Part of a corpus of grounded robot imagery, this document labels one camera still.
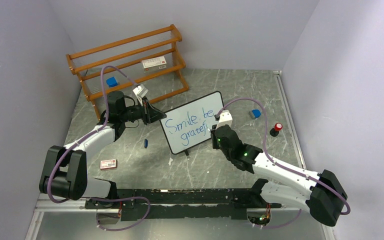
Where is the blue grey whiteboard eraser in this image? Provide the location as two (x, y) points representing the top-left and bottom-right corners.
(248, 109), (261, 119)

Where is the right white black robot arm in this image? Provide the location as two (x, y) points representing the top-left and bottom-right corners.
(210, 125), (349, 227)

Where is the red white box on table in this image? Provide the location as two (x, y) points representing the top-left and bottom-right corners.
(99, 159), (117, 170)

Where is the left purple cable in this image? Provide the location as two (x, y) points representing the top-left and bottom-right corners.
(46, 65), (139, 204)

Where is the white whiteboard black frame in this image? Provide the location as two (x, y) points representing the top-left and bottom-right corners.
(160, 91), (224, 155)

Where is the blue cube on shelf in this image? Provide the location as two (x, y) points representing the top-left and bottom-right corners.
(106, 76), (119, 88)

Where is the red black bottle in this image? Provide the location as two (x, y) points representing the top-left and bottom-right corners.
(269, 122), (283, 137)

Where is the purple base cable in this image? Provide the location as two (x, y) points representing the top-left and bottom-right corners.
(90, 197), (151, 232)

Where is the white red box on shelf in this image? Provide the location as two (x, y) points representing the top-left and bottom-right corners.
(141, 56), (167, 73)

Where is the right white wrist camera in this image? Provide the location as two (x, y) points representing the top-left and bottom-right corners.
(214, 110), (233, 129)

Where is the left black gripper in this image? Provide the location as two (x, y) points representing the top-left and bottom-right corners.
(120, 96), (166, 126)

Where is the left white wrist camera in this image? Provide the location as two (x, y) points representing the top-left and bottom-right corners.
(132, 84), (149, 106)

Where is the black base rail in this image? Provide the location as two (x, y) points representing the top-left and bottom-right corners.
(84, 188), (281, 221)

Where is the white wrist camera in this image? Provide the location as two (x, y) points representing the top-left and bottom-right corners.
(132, 84), (149, 106)
(214, 110), (233, 129)

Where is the orange wooden shelf rack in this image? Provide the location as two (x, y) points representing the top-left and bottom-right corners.
(65, 24), (190, 118)

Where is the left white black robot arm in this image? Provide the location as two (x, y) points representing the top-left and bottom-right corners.
(39, 91), (167, 208)

